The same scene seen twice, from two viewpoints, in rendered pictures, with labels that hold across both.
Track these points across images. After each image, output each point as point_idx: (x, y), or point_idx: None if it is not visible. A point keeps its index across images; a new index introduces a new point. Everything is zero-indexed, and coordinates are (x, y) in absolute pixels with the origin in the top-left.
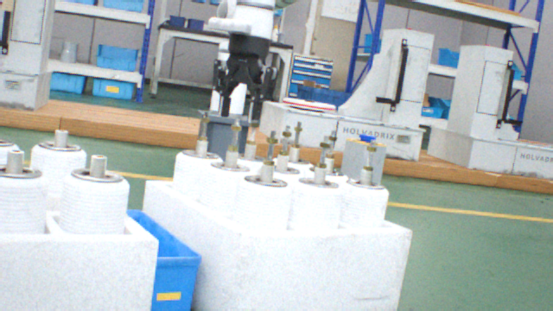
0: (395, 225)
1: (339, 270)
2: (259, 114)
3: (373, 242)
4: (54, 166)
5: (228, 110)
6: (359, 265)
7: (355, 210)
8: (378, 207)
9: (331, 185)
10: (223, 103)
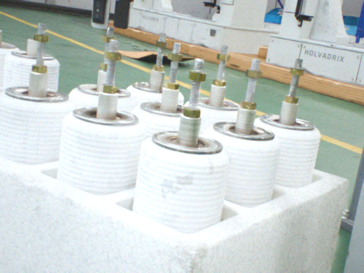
0: (201, 236)
1: (50, 254)
2: (100, 14)
3: (106, 233)
4: (5, 67)
5: (125, 19)
6: (82, 264)
7: (137, 175)
8: (152, 180)
9: (98, 118)
10: (115, 8)
